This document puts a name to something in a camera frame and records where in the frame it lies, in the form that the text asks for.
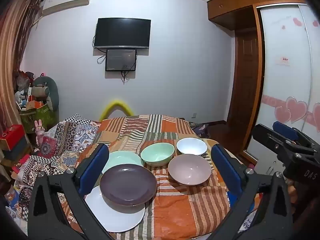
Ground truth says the white spotted bowl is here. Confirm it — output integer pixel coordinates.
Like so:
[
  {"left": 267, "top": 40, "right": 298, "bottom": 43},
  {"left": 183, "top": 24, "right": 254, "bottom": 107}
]
[{"left": 176, "top": 138, "right": 208, "bottom": 156}]

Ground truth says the black wall television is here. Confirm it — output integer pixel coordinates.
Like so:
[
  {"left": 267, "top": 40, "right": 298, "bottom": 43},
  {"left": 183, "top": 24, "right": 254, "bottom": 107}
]
[{"left": 94, "top": 18, "right": 151, "bottom": 49}]

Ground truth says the pink rabbit toy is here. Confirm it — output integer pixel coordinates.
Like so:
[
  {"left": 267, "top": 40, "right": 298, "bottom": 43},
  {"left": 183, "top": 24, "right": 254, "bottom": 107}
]
[{"left": 34, "top": 120, "right": 45, "bottom": 145}]

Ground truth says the patterned quilt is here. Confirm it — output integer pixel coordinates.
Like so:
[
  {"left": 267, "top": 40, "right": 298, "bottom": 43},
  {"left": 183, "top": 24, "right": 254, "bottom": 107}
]
[{"left": 5, "top": 114, "right": 103, "bottom": 228}]

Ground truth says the brown wooden door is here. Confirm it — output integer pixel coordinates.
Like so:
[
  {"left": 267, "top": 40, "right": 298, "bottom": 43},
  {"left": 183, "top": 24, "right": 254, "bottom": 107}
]
[{"left": 226, "top": 29, "right": 259, "bottom": 123}]

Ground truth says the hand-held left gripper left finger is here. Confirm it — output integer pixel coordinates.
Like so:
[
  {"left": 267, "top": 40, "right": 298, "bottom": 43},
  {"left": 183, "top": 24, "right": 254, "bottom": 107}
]
[{"left": 27, "top": 143, "right": 114, "bottom": 240}]

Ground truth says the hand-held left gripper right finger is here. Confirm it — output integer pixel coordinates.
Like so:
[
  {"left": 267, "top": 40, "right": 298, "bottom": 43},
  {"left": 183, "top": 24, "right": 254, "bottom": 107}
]
[{"left": 207, "top": 144, "right": 294, "bottom": 240}]

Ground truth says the grey plush pillow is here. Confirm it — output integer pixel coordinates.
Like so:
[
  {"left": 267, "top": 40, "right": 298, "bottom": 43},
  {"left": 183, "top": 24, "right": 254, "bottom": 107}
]
[{"left": 32, "top": 76, "right": 59, "bottom": 112}]

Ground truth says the wooden overhead cabinet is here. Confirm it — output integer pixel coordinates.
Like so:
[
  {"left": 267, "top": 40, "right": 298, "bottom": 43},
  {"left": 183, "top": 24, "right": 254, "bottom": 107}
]
[{"left": 207, "top": 0, "right": 313, "bottom": 30}]

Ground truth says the yellow hoop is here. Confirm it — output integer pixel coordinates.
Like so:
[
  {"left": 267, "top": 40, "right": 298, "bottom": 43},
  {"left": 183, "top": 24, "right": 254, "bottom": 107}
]
[{"left": 99, "top": 100, "right": 133, "bottom": 122}]

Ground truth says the dark bag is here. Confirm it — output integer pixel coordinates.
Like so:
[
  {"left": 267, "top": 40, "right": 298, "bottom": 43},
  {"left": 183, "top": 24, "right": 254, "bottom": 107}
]
[{"left": 190, "top": 122, "right": 209, "bottom": 138}]

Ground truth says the green bowl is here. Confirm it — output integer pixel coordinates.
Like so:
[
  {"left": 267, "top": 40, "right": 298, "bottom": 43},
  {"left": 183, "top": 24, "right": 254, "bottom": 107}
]
[{"left": 140, "top": 142, "right": 175, "bottom": 167}]

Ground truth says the striped patchwork cloth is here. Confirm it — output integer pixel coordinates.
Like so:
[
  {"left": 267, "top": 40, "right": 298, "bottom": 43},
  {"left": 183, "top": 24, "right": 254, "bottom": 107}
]
[{"left": 61, "top": 114, "right": 232, "bottom": 240}]

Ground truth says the brown curtain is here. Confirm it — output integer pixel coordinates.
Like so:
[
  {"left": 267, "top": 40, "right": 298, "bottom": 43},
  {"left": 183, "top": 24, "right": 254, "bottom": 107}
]
[{"left": 0, "top": 0, "right": 44, "bottom": 140}]

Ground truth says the purple plate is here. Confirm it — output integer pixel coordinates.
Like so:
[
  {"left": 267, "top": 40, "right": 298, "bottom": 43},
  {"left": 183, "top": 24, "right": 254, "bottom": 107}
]
[{"left": 99, "top": 164, "right": 157, "bottom": 207}]

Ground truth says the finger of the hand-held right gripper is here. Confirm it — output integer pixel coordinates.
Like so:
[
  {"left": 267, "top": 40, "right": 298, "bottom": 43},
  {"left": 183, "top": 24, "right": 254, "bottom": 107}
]
[
  {"left": 272, "top": 121, "right": 320, "bottom": 151},
  {"left": 252, "top": 124, "right": 315, "bottom": 156}
]

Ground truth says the small black wall monitor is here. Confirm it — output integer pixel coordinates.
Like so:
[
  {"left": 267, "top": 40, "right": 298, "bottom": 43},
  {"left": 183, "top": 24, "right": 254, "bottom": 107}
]
[{"left": 105, "top": 48, "right": 137, "bottom": 72}]

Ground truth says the pile of household clutter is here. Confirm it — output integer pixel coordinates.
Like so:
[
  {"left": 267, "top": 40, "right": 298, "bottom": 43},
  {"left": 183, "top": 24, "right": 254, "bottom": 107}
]
[{"left": 14, "top": 70, "right": 48, "bottom": 110}]

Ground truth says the white plate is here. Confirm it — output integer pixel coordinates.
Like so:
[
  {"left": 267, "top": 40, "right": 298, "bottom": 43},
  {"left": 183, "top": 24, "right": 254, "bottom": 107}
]
[{"left": 84, "top": 185, "right": 146, "bottom": 233}]

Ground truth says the red box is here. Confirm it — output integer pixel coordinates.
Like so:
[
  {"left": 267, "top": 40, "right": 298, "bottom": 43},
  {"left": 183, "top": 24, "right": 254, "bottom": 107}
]
[{"left": 0, "top": 124, "right": 25, "bottom": 150}]

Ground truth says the green plate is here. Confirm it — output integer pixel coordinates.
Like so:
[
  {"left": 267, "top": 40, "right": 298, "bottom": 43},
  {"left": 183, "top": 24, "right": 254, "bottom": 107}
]
[{"left": 101, "top": 151, "right": 145, "bottom": 175}]

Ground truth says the pink bowl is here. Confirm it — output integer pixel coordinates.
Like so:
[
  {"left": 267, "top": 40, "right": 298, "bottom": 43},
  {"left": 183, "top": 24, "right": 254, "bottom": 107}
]
[{"left": 168, "top": 154, "right": 212, "bottom": 186}]

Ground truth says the white air conditioner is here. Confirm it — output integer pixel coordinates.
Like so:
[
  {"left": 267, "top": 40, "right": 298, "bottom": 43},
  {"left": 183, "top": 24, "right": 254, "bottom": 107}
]
[{"left": 24, "top": 0, "right": 90, "bottom": 18}]

